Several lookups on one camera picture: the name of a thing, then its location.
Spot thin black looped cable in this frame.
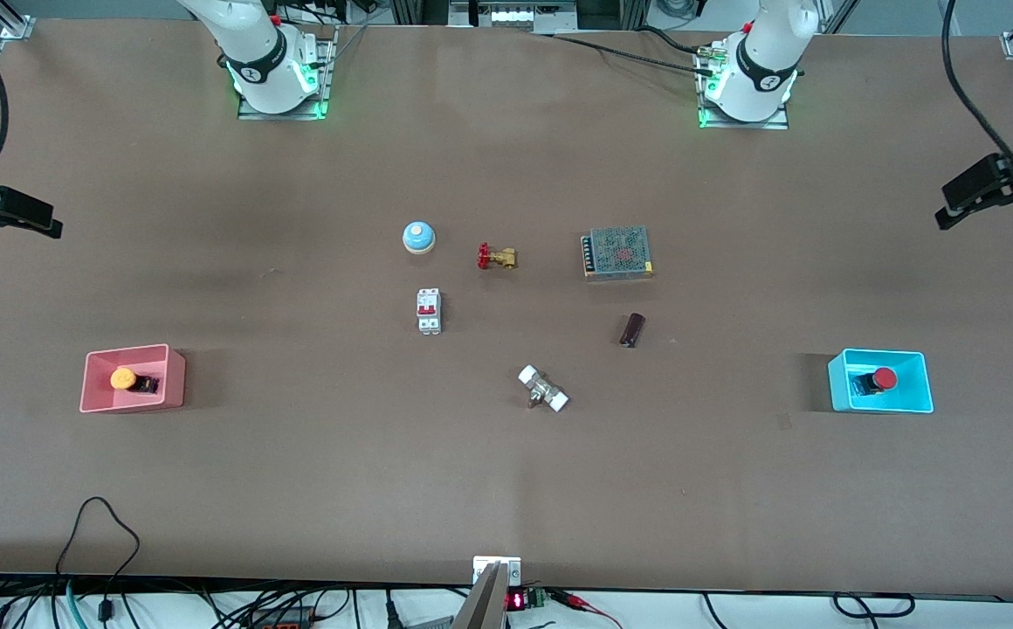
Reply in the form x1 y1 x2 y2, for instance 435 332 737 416
54 496 142 623

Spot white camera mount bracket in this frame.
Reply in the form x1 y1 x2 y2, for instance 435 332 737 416
472 556 523 588

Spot teal cable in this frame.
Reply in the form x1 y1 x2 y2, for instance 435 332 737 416
64 578 90 629

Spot pink plastic box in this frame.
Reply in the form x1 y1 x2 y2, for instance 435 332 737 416
79 343 187 414

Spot cyan plastic box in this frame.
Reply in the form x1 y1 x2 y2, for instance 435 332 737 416
827 348 934 414

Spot metal mesh power supply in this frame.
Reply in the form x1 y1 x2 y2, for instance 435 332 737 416
581 225 655 281

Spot tangled black cables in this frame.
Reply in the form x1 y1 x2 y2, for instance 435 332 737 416
196 584 363 629

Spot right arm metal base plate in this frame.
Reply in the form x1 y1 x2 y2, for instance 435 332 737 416
238 24 337 121

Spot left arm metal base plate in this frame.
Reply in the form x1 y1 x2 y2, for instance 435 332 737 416
696 44 790 131

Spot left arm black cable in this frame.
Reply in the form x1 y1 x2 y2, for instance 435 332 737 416
941 0 1013 180

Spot yellow push button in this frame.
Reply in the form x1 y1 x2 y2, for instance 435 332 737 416
110 366 162 397

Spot red push button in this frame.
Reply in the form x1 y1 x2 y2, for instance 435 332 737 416
850 367 899 398

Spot red clip lead wire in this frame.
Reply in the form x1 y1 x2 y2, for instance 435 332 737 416
550 589 625 629

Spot black coiled cable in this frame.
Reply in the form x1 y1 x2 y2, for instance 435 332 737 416
832 592 916 620

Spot aluminium camera post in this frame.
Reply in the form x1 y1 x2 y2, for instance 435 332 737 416
451 563 509 629

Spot short black table cable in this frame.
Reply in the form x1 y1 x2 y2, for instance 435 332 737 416
636 24 710 57

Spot metal tee fitting white caps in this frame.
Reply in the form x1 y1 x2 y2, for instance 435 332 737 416
517 364 570 413

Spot long black table cable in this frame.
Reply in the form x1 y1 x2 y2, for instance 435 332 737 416
548 32 719 78

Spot white power strip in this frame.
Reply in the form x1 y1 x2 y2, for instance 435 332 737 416
450 0 577 31

